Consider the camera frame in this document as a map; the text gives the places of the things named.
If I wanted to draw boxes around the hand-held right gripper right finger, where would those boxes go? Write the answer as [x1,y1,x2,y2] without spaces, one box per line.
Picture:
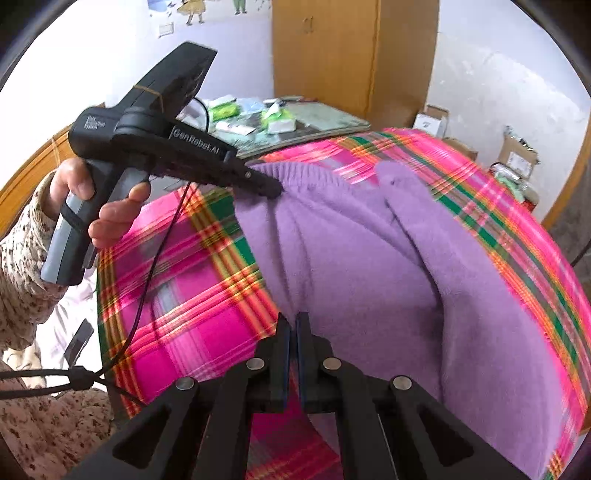
[296,312,532,480]

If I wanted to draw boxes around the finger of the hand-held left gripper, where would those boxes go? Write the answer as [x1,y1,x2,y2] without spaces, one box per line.
[222,156,283,200]

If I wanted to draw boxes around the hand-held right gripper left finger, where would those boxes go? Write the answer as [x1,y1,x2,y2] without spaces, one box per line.
[60,313,293,480]

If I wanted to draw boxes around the purple pants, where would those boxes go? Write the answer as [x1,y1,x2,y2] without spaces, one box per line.
[233,159,583,480]

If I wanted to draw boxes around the person's left forearm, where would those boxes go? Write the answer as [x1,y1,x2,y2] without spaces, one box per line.
[0,173,70,352]

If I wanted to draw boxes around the person's left hand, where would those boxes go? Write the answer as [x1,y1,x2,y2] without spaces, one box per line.
[48,158,152,250]

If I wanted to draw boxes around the green tissue pack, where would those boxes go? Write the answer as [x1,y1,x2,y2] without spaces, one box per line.
[208,95,241,121]
[261,104,297,134]

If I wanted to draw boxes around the grey folding table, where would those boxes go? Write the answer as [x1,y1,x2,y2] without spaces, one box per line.
[175,95,370,160]

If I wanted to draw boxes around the pink plaid blanket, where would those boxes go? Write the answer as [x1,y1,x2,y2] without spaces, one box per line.
[95,127,591,480]

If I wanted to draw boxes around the wooden headboard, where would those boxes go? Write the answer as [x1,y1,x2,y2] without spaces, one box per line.
[0,122,75,241]

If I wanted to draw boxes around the wooden wardrobe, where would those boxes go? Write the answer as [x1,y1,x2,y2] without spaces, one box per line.
[271,0,439,130]

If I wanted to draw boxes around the white cardboard box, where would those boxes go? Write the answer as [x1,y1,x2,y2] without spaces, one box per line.
[413,105,450,139]

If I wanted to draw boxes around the small brown cardboard box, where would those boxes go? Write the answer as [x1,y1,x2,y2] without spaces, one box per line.
[443,136,479,161]

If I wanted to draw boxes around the person's torso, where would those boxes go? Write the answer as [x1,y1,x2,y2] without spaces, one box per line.
[0,360,116,480]

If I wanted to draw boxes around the open brown cardboard box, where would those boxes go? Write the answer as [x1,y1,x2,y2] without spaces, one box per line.
[499,126,541,182]

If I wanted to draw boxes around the red gift bag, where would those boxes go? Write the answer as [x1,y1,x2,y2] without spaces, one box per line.
[519,185,541,214]

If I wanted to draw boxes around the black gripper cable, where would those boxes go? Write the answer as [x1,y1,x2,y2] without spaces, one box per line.
[0,97,211,402]

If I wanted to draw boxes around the cartoon wall sticker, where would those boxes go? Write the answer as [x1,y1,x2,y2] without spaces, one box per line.
[148,0,259,26]

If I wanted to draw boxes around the black hanging cable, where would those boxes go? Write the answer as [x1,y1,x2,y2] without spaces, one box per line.
[570,237,591,268]

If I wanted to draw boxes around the wooden door frame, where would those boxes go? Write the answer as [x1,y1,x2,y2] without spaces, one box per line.
[540,138,591,232]

